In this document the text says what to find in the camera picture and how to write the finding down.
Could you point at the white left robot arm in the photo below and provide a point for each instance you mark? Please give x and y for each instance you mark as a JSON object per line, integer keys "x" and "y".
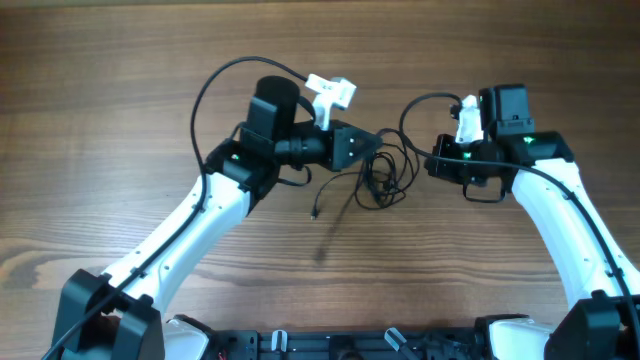
{"x": 119, "y": 313}

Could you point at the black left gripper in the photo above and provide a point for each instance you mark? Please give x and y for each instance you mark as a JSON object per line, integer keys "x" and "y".
{"x": 341, "y": 157}

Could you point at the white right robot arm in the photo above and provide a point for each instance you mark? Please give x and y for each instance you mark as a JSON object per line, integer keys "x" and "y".
{"x": 496, "y": 139}

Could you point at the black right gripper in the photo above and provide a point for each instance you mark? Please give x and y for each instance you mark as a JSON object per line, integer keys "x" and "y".
{"x": 443, "y": 169}

